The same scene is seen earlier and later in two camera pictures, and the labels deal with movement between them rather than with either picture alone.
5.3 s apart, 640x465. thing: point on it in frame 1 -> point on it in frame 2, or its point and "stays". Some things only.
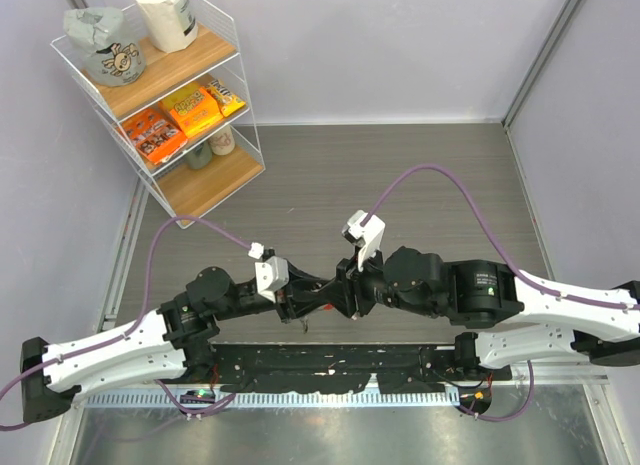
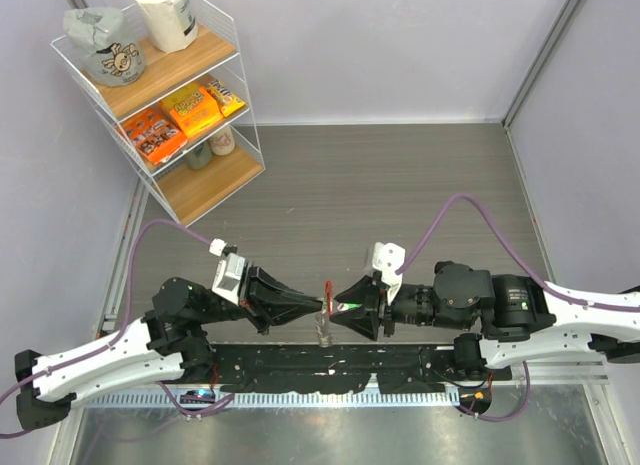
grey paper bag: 109,44 stays
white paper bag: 169,15 stays
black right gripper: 348,283 -> 370,293
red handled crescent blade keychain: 305,319 -> 323,318
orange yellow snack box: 193,108 stays
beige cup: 223,143 stays
